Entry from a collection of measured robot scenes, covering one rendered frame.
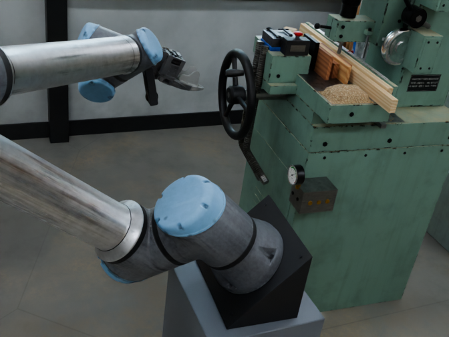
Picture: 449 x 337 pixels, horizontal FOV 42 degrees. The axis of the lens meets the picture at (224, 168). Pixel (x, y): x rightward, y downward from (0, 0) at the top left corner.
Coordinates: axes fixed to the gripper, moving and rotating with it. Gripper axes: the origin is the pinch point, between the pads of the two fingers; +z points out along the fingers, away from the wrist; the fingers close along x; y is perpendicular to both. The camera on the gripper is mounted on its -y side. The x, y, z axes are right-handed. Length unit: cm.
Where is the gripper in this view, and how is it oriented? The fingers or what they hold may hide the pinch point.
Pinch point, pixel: (198, 89)
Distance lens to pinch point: 171.7
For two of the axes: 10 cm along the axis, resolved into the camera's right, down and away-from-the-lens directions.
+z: 8.4, 2.6, 4.8
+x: -3.0, -5.1, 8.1
